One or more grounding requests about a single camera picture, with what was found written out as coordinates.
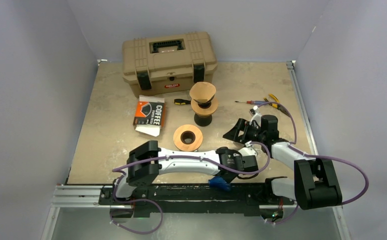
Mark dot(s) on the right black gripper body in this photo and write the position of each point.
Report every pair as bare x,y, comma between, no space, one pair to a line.
253,133

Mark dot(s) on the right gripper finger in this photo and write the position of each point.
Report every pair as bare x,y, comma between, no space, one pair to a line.
242,123
235,134

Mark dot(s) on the brown paper coffee filter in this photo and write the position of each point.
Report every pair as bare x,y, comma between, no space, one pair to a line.
202,92

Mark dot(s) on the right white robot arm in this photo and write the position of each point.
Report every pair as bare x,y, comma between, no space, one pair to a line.
315,183

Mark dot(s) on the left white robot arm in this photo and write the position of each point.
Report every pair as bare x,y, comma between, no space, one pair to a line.
148,161

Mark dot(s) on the blue red screwdriver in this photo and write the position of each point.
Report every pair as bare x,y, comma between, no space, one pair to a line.
250,102

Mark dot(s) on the yellow black pliers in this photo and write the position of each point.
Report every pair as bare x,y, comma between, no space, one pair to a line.
277,106

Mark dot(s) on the black yellow screwdriver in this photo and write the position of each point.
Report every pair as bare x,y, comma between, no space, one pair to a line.
179,101

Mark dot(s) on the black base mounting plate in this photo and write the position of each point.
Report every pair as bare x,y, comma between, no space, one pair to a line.
248,199

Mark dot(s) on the tan plastic toolbox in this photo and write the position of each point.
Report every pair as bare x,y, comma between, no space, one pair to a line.
158,65

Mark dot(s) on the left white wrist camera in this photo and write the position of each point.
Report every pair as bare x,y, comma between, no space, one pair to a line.
248,150

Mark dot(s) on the aluminium frame rail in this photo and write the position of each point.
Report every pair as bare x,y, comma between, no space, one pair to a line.
107,135

